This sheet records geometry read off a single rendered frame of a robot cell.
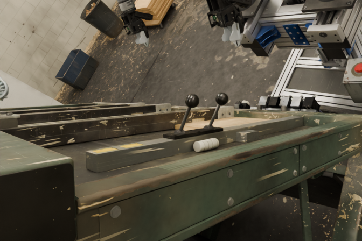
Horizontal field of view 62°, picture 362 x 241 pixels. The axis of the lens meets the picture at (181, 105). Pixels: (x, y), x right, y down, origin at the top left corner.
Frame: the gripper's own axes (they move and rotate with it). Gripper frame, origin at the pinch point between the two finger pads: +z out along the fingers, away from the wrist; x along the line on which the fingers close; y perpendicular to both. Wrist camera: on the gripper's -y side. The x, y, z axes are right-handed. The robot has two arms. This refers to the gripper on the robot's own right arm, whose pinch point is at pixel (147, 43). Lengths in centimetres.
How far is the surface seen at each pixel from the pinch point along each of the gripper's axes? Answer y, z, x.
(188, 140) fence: 48, 6, 80
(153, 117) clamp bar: 36, 14, 42
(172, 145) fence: 53, 4, 80
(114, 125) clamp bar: 52, 7, 44
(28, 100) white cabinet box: 22, 78, -348
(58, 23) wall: -119, 9, -486
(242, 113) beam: -8, 42, 45
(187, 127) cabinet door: 28, 23, 50
